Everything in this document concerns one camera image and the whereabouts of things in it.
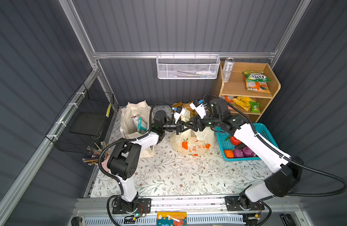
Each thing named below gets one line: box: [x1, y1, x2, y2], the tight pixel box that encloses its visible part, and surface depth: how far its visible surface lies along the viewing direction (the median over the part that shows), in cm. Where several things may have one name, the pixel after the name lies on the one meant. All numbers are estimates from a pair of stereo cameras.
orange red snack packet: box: [224, 95, 235, 104], surface depth 99 cm
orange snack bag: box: [244, 72, 272, 94], surface depth 87 cm
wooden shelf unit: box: [218, 60, 281, 124], surface depth 88 cm
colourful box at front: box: [156, 211, 188, 226], surface depth 71 cm
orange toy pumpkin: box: [223, 149, 235, 159], surface depth 88 cm
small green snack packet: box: [249, 101, 261, 113], surface depth 96 cm
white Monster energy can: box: [131, 113, 141, 128], surface depth 98 cm
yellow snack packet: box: [232, 96, 257, 112], surface depth 98 cm
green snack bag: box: [242, 70, 272, 83], surface depth 88 cm
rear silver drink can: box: [222, 56, 236, 83], surface depth 84 cm
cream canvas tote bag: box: [140, 145, 155, 159], surface depth 93 cm
